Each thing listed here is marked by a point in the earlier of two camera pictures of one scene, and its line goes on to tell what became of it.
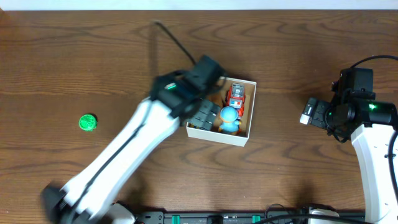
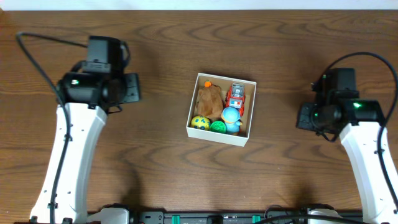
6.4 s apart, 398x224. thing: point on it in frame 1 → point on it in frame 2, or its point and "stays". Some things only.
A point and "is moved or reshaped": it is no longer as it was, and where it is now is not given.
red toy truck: (235, 96) stays
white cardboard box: (237, 139) stays
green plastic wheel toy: (87, 122) is moved or reshaped
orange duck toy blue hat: (230, 124) stays
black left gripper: (204, 113) → (132, 88)
